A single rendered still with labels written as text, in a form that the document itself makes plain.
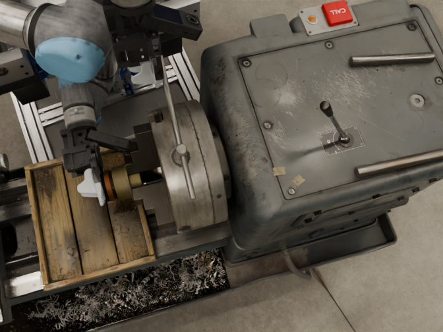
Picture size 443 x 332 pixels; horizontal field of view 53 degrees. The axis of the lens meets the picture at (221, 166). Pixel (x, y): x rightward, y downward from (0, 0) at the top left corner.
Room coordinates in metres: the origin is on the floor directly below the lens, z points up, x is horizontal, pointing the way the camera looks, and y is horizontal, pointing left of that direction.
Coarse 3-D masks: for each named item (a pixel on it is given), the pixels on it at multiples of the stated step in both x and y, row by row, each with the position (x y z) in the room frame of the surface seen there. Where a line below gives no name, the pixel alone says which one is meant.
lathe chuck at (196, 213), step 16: (160, 112) 0.43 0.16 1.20; (176, 112) 0.43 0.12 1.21; (160, 128) 0.37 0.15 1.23; (192, 128) 0.39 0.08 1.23; (160, 144) 0.33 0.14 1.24; (176, 144) 0.34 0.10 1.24; (192, 144) 0.35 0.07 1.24; (160, 160) 0.30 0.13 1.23; (192, 160) 0.31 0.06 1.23; (176, 176) 0.27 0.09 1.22; (192, 176) 0.28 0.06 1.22; (176, 192) 0.24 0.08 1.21; (208, 192) 0.26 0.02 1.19; (176, 208) 0.22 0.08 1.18; (192, 208) 0.23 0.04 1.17; (208, 208) 0.23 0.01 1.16; (176, 224) 0.19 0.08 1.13; (192, 224) 0.20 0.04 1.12; (208, 224) 0.21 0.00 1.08
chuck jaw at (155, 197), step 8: (152, 184) 0.28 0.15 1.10; (160, 184) 0.28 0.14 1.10; (136, 192) 0.25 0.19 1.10; (144, 192) 0.26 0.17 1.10; (152, 192) 0.26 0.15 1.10; (160, 192) 0.26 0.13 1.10; (136, 200) 0.23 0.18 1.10; (144, 200) 0.24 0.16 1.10; (152, 200) 0.24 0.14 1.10; (160, 200) 0.24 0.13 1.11; (168, 200) 0.25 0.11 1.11; (152, 208) 0.22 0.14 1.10; (160, 208) 0.22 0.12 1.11; (168, 208) 0.23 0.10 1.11; (160, 216) 0.21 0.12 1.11; (168, 216) 0.21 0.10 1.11; (160, 224) 0.19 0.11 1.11; (168, 224) 0.19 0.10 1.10
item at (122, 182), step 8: (112, 168) 0.30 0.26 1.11; (120, 168) 0.30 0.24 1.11; (104, 176) 0.27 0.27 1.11; (112, 176) 0.28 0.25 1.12; (120, 176) 0.28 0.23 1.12; (128, 176) 0.29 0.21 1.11; (136, 176) 0.29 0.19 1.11; (104, 184) 0.25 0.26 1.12; (112, 184) 0.26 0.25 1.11; (120, 184) 0.26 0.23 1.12; (128, 184) 0.26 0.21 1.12; (136, 184) 0.27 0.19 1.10; (104, 192) 0.24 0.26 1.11; (112, 192) 0.24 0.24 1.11; (120, 192) 0.24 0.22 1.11; (128, 192) 0.25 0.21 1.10; (112, 200) 0.23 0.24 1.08; (120, 200) 0.23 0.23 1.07
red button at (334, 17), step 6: (342, 0) 0.78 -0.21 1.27; (324, 6) 0.75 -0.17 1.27; (330, 6) 0.76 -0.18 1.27; (336, 6) 0.76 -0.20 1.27; (342, 6) 0.76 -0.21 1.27; (324, 12) 0.74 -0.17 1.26; (330, 12) 0.74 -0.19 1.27; (336, 12) 0.74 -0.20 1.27; (342, 12) 0.75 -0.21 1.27; (348, 12) 0.75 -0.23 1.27; (330, 18) 0.72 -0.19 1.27; (336, 18) 0.72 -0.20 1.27; (342, 18) 0.73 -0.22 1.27; (348, 18) 0.73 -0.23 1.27; (330, 24) 0.71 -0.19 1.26; (336, 24) 0.71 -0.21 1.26
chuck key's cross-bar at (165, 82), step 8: (168, 88) 0.41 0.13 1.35; (168, 96) 0.40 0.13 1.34; (168, 104) 0.39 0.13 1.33; (176, 120) 0.36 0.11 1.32; (176, 128) 0.35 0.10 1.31; (176, 136) 0.33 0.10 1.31; (184, 160) 0.29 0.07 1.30; (184, 168) 0.27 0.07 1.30; (192, 184) 0.24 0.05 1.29; (192, 192) 0.23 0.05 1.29
